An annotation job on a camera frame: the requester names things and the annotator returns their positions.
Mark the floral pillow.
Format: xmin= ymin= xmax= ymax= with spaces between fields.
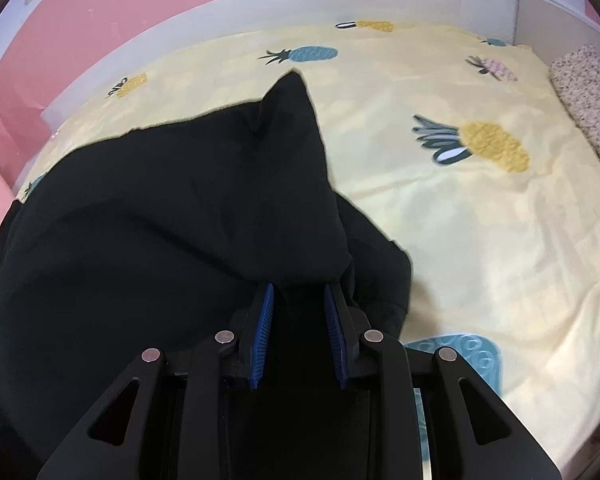
xmin=549 ymin=42 xmax=600 ymax=182

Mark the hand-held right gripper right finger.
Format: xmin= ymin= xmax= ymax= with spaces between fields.
xmin=322 ymin=282 xmax=564 ymax=480

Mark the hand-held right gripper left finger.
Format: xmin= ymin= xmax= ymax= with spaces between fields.
xmin=37 ymin=282 xmax=276 ymax=480

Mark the yellow pineapple print blanket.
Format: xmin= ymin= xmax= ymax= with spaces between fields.
xmin=0 ymin=20 xmax=600 ymax=467

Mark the grey headboard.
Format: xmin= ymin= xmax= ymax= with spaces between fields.
xmin=514 ymin=0 xmax=600 ymax=62

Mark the black jacket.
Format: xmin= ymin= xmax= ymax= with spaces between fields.
xmin=0 ymin=69 xmax=414 ymax=480

